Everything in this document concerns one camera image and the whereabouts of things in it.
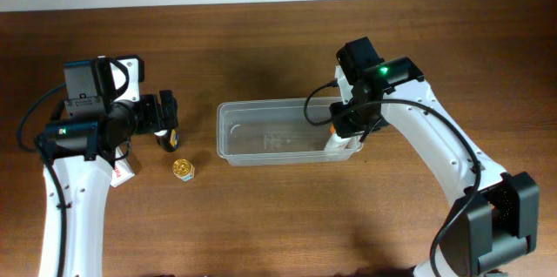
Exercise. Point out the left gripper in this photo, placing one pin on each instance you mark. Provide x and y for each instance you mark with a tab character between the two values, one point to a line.
161	113

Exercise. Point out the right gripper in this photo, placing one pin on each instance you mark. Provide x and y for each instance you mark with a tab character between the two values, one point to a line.
345	119

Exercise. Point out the dark brown syrup bottle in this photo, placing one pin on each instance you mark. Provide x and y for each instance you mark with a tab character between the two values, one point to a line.
168	140

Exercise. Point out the white sanitizer bottle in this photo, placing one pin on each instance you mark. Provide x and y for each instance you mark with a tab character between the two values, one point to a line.
336	144

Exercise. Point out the small jar gold lid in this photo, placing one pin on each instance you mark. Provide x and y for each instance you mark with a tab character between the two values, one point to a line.
183	169

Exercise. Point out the white Panadol box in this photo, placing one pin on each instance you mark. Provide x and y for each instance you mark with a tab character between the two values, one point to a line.
122	173

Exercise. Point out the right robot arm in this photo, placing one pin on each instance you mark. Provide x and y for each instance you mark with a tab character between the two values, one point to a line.
494	215

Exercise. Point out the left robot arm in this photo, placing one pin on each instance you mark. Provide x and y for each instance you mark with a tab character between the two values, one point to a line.
79	156

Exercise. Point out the clear plastic container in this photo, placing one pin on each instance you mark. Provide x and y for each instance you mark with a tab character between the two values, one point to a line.
274	132

